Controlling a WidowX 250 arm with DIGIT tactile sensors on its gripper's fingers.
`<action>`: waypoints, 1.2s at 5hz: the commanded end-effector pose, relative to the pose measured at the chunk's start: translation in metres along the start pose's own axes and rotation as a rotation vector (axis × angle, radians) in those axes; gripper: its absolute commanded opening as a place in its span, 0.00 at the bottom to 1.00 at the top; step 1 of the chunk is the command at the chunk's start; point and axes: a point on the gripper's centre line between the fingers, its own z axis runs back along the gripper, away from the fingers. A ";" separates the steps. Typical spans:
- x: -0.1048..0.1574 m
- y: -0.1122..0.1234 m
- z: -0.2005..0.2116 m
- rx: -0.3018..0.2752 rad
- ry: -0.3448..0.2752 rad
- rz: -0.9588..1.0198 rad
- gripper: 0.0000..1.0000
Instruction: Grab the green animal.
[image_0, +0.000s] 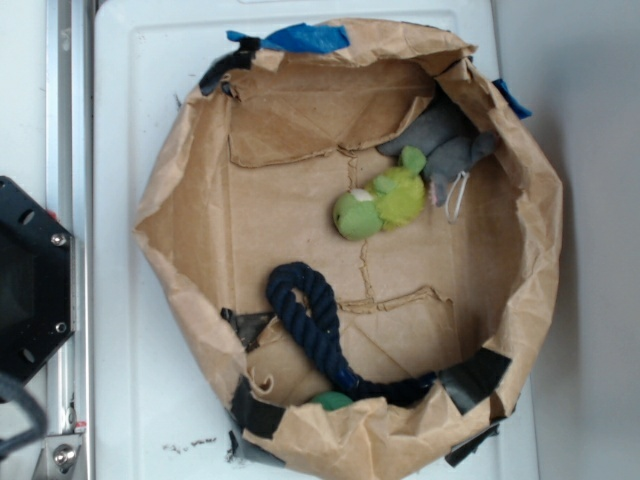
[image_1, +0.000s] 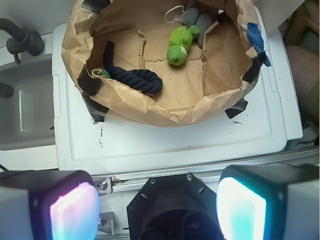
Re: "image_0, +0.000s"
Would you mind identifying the grey plush mouse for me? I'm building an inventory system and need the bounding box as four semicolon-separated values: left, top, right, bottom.
377;95;498;223

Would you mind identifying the brown paper bag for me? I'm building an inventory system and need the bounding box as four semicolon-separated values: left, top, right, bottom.
134;18;562;479

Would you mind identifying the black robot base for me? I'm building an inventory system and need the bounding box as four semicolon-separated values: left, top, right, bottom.
0;176;74;384

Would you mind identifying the dark blue rope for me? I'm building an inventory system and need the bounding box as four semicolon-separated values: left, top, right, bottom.
265;261;438;406

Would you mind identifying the black tape inner patch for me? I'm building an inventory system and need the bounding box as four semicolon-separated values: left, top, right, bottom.
220;308;274;352

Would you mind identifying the grey cable loop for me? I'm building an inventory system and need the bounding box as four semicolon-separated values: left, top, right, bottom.
0;369;49;459

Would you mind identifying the blue tape strip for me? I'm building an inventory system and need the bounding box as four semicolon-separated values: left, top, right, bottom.
492;78;533;120

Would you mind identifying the black tape corner patch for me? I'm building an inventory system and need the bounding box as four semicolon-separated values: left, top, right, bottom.
228;376;286;468

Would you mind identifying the black tape top patch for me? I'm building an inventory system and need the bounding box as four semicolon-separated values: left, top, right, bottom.
198;37;261;96

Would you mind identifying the green plush animal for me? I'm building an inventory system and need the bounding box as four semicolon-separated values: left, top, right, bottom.
332;146;427;241

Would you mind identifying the aluminium rail frame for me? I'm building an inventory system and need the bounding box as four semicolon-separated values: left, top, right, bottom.
34;1;99;479

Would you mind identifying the white tray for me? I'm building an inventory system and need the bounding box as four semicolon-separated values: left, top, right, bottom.
91;0;544;480

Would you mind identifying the green ball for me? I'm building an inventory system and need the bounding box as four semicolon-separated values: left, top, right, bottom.
309;391;353;412

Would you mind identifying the blue tape piece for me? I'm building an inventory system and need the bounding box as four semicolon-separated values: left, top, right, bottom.
226;23;351;54

